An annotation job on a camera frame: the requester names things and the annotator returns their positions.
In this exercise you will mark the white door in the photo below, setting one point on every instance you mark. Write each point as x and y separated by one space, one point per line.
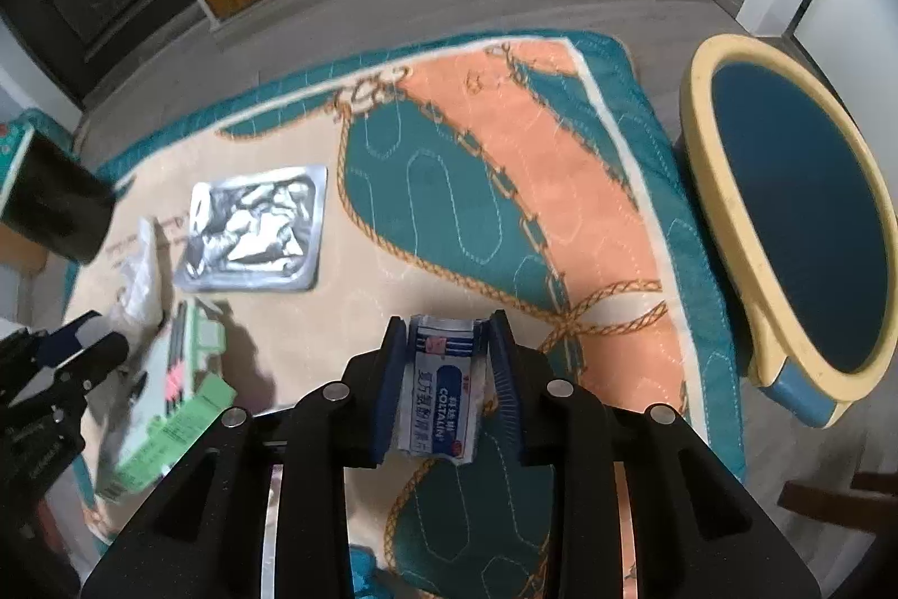
870 9

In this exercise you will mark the green medicine box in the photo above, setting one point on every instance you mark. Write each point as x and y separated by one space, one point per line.
182 423

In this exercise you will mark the white tissue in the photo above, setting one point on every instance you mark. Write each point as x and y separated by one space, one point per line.
144 283

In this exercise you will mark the silver blister pack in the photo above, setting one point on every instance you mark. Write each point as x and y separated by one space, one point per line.
252 227

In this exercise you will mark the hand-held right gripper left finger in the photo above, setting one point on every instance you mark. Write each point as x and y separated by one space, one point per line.
393 395

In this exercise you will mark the white blue striped sachet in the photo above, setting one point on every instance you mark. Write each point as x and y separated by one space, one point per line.
442 402

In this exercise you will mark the black cup white inside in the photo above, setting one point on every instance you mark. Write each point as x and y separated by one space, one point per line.
56 199

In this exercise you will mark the printed quilted blanket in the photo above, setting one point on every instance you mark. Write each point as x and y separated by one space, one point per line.
526 150

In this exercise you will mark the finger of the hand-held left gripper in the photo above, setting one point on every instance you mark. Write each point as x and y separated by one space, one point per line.
98 364
70 341

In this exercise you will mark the brown wooden chair leg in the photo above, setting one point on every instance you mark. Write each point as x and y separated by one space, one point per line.
842 497

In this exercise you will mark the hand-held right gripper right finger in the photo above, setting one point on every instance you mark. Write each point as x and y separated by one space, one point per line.
505 388

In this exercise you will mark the blue basin with yellow rim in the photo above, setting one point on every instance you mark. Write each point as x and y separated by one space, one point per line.
793 206

